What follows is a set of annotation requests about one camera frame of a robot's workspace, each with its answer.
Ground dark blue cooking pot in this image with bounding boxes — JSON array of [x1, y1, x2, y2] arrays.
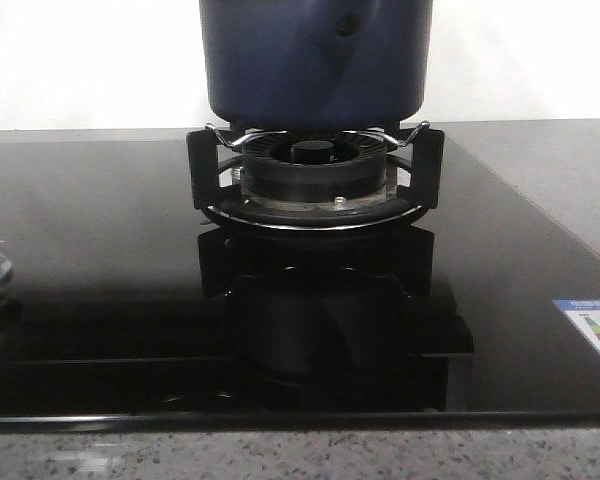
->
[[199, 0, 433, 130]]

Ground black pot support grate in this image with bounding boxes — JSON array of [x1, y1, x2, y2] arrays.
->
[[186, 121, 445, 232]]

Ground black burner head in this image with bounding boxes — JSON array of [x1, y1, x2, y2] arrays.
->
[[241, 133, 387, 212]]

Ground black glass gas stove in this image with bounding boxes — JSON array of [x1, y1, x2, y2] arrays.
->
[[0, 136, 600, 432]]

